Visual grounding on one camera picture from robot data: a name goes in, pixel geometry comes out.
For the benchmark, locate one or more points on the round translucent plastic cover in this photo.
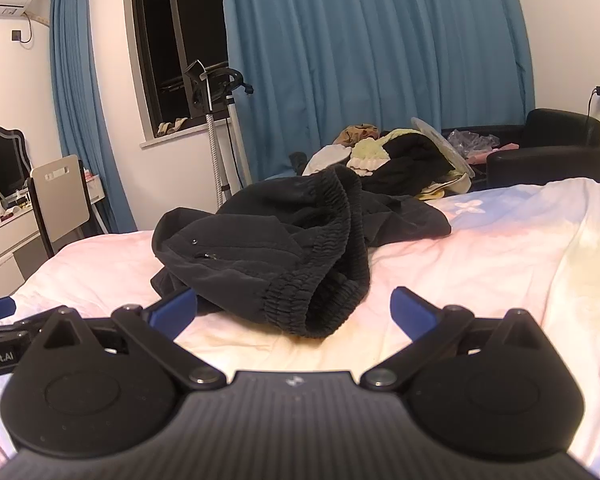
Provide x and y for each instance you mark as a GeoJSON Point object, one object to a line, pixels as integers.
{"type": "Point", "coordinates": [442, 142]}

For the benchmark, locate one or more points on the pale cream cloth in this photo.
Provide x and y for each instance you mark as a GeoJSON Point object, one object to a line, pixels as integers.
{"type": "Point", "coordinates": [450, 187]}

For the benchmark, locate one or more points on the pink cloth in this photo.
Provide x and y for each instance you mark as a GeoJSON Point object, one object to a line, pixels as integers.
{"type": "Point", "coordinates": [505, 147]}

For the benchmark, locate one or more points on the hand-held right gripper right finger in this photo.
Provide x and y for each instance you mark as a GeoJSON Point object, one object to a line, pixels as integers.
{"type": "Point", "coordinates": [412, 312]}

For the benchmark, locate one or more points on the narrow blue curtain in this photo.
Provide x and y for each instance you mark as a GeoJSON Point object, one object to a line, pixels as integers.
{"type": "Point", "coordinates": [75, 110]}

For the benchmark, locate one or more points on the black leather sofa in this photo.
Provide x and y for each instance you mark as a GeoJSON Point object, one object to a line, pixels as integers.
{"type": "Point", "coordinates": [545, 160]}

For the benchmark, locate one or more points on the small dark cloth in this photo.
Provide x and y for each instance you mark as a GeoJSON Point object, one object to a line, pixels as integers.
{"type": "Point", "coordinates": [297, 161]}

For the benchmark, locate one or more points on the garment steamer stand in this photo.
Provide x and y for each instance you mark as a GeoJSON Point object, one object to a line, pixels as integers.
{"type": "Point", "coordinates": [211, 125]}

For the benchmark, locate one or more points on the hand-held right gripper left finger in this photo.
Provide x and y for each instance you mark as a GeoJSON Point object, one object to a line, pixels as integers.
{"type": "Point", "coordinates": [172, 310]}

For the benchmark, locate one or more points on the beige chair with black frame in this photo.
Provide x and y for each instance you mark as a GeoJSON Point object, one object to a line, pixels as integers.
{"type": "Point", "coordinates": [60, 195]}

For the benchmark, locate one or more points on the crumpled clear plastic bag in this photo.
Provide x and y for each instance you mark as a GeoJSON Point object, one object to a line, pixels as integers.
{"type": "Point", "coordinates": [465, 140]}

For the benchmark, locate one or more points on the white dressing table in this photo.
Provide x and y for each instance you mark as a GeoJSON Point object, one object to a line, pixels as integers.
{"type": "Point", "coordinates": [5, 245]}

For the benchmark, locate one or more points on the black pants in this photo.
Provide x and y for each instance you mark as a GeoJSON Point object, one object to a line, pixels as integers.
{"type": "Point", "coordinates": [260, 240]}

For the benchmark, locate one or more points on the white tissue box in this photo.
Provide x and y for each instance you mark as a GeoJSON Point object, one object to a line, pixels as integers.
{"type": "Point", "coordinates": [94, 187]}

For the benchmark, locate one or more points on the cream knitted garment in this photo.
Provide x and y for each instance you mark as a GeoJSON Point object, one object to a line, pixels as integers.
{"type": "Point", "coordinates": [367, 152]}

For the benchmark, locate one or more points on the white cloth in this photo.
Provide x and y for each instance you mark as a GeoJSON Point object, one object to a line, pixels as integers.
{"type": "Point", "coordinates": [330, 157]}

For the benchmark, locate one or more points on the black garment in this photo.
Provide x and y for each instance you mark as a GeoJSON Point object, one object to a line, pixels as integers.
{"type": "Point", "coordinates": [405, 160]}

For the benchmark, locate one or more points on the wide blue curtain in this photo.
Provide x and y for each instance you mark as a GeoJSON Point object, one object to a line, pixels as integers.
{"type": "Point", "coordinates": [355, 50]}

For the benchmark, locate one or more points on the black wavy vanity mirror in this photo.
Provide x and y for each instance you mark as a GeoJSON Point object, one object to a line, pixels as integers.
{"type": "Point", "coordinates": [5, 165]}

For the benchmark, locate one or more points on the brown cloth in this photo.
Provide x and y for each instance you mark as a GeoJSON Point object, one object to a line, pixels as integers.
{"type": "Point", "coordinates": [355, 132]}

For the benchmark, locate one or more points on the dark framed window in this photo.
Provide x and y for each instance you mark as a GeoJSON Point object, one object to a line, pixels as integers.
{"type": "Point", "coordinates": [170, 35]}

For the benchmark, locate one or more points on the beige cloth on window sill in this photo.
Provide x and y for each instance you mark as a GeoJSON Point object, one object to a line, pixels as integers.
{"type": "Point", "coordinates": [172, 126]}

